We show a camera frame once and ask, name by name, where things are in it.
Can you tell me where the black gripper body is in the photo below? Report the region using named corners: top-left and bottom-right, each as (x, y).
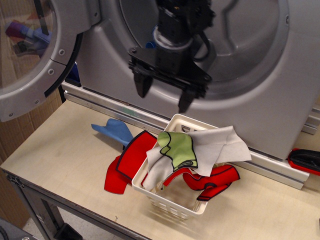
top-left (128, 37), bottom-right (212, 98)

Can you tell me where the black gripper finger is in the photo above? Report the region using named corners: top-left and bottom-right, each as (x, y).
top-left (133, 68), bottom-right (153, 98)
top-left (178, 89), bottom-right (196, 113)

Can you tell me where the dark blue cloth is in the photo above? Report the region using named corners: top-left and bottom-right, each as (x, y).
top-left (145, 41), bottom-right (157, 49)

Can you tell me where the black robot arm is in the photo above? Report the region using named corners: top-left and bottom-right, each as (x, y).
top-left (128, 0), bottom-right (216, 113)

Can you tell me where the grey toy washing machine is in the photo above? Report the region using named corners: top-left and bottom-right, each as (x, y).
top-left (77, 0), bottom-right (320, 159)

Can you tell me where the white plastic laundry basket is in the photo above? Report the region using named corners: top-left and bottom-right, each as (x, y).
top-left (132, 114), bottom-right (216, 220)

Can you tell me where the round transparent machine door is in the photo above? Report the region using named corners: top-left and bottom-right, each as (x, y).
top-left (0, 0), bottom-right (101, 122)

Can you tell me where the green cloth with black trim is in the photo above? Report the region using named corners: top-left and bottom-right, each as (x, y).
top-left (157, 131), bottom-right (198, 172)

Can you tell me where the light blue cloth on table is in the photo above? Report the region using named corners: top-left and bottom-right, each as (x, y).
top-left (91, 118), bottom-right (134, 147)

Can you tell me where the grey white cloth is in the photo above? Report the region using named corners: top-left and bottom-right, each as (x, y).
top-left (142, 126), bottom-right (252, 191)

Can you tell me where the red cloth in basket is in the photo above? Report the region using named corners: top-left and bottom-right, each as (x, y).
top-left (141, 164), bottom-right (241, 202)

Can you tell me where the red cloth beside basket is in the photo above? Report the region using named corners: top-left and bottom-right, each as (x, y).
top-left (104, 130), bottom-right (157, 195)

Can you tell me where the red and black tool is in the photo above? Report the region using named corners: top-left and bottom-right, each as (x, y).
top-left (287, 148), bottom-right (320, 176)

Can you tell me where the cardboard box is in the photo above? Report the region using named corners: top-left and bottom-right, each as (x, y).
top-left (0, 0), bottom-right (63, 230)

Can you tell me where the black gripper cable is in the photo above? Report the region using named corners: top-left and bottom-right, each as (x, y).
top-left (192, 31), bottom-right (212, 62)

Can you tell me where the aluminium extrusion rail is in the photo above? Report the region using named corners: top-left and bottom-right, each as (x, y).
top-left (62, 82), bottom-right (310, 190)

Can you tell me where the metal table frame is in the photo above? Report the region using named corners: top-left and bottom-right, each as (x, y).
top-left (2, 169), bottom-right (148, 240)

